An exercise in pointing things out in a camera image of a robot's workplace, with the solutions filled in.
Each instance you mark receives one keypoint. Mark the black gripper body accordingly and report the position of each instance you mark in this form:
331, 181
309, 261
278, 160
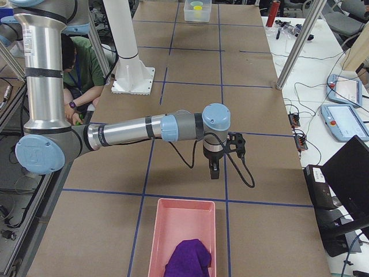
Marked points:
211, 157

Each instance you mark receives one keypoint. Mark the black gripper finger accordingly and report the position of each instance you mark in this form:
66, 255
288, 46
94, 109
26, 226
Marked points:
214, 170

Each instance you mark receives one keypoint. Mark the purple cloth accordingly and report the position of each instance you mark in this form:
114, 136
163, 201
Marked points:
190, 258

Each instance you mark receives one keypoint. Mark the mint green bowl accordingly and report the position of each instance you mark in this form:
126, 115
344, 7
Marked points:
196, 3

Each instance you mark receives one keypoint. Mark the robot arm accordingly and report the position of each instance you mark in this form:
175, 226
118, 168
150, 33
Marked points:
50, 141

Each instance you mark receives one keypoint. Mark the black power box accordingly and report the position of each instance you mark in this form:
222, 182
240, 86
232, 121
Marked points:
318, 188

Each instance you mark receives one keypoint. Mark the pink plastic bin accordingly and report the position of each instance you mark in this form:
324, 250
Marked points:
178, 220

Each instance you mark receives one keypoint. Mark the near teach pendant tablet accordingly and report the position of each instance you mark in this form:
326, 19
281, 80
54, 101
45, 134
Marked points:
343, 122

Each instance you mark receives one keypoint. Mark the teach pendant tablet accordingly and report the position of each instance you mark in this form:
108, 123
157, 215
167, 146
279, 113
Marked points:
343, 122
345, 90

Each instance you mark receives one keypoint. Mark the far teach pendant tablet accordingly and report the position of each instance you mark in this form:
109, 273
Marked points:
345, 90

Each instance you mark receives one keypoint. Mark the clear plastic bin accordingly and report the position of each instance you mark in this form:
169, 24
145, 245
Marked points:
202, 16

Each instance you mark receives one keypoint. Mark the clear plastic bag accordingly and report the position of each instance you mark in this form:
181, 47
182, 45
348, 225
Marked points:
294, 30

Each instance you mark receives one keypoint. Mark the person in green shirt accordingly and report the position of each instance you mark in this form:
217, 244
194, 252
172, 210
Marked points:
83, 80

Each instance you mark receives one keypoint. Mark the red cylinder bottle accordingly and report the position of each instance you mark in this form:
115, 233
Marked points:
274, 8

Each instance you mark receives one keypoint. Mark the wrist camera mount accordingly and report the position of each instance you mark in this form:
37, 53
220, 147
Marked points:
236, 143

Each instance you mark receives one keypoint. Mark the black cable hub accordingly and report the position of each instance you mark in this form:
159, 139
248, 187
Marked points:
300, 141
294, 120

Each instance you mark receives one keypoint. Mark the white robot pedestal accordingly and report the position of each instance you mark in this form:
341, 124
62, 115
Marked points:
131, 75

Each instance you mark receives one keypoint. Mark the aluminium frame post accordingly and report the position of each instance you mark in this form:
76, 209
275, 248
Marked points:
307, 27

